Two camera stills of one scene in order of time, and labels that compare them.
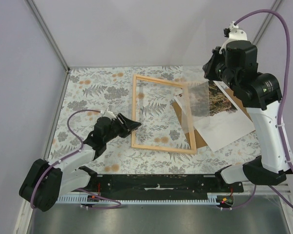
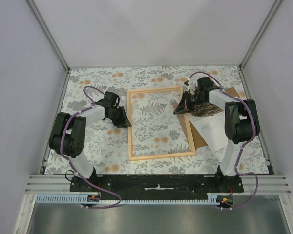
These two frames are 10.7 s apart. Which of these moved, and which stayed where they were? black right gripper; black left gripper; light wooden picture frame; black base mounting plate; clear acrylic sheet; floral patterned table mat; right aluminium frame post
Moved: black left gripper; black right gripper; clear acrylic sheet; light wooden picture frame
Stayed: floral patterned table mat; right aluminium frame post; black base mounting plate
